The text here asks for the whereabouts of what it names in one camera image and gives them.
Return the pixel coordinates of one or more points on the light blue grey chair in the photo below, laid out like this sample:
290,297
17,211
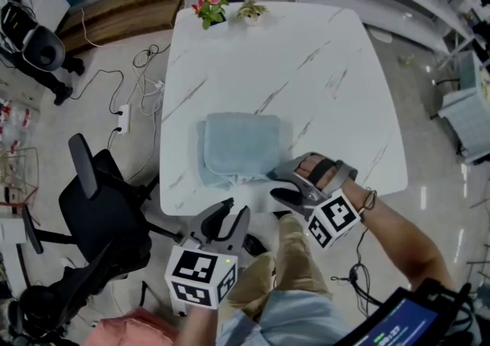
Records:
469,115

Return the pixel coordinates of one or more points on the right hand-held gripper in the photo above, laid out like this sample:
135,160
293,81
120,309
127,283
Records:
335,218

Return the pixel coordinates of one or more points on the person's left forearm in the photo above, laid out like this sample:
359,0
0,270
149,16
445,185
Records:
199,327

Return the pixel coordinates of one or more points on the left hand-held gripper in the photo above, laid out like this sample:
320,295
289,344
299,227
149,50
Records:
199,266

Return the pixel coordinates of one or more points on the person's right hand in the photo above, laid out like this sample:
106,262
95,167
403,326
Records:
311,164

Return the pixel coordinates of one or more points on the person's right forearm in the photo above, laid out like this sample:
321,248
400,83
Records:
398,229

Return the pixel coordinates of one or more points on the pink flower potted plant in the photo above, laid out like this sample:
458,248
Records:
210,7

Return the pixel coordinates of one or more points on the black tablet screen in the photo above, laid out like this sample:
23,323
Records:
398,321

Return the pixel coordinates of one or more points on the light blue towel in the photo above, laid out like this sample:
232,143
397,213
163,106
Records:
241,143

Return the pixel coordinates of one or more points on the wooden bench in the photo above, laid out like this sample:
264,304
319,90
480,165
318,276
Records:
122,11

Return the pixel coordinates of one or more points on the pink cushion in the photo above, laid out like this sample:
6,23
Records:
130,329

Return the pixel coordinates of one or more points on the white power strip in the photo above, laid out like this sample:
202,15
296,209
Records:
123,118

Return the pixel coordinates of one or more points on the person's khaki trouser legs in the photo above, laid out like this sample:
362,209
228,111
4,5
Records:
294,260

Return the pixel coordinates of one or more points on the person's black shoe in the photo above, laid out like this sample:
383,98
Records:
254,245

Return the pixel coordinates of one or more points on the white floor disc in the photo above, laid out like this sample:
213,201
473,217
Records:
381,34

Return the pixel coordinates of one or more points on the black office chair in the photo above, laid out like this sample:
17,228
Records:
103,206

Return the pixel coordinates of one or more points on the person's light blue shirt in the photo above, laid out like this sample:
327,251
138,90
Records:
291,321

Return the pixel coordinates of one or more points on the pile of red white packets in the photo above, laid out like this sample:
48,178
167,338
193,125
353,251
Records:
13,122

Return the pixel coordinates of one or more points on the small green potted plant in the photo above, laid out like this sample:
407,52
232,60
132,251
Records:
252,11

